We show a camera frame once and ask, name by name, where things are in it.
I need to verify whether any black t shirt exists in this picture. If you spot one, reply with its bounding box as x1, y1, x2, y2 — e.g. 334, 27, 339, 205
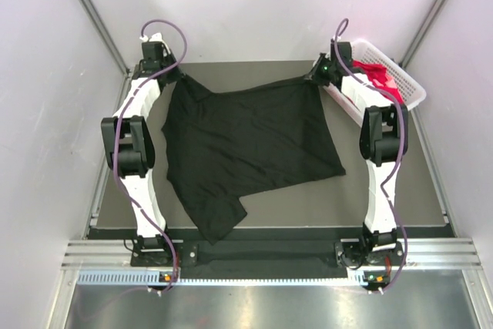
162, 76, 346, 243

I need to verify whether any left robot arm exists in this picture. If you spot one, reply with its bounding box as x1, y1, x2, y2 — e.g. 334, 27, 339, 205
101, 33, 180, 267

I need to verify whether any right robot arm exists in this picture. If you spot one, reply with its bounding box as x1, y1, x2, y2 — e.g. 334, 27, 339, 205
307, 38, 408, 264

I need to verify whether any white plastic basket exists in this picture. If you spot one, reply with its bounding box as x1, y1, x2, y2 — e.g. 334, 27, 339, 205
307, 39, 427, 126

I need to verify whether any red t shirt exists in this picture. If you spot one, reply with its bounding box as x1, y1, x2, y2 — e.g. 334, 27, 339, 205
340, 60, 404, 112

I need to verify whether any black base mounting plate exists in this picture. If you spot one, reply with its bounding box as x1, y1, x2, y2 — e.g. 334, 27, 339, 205
130, 234, 405, 278

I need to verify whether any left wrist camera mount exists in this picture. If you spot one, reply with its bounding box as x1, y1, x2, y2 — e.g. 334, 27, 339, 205
139, 32, 164, 43

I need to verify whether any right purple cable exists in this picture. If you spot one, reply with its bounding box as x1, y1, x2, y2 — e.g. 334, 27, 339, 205
330, 18, 410, 294

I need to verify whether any left aluminium frame post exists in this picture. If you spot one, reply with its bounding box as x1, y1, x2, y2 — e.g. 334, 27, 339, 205
79, 0, 129, 76

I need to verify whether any aluminium frame post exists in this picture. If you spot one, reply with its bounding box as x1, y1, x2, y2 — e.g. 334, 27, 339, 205
398, 0, 448, 69
79, 0, 129, 76

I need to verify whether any right aluminium frame post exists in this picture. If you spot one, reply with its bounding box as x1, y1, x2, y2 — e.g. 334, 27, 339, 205
398, 0, 448, 69

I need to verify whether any slotted cable duct rail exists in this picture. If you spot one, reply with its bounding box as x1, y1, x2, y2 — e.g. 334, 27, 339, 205
76, 270, 384, 287

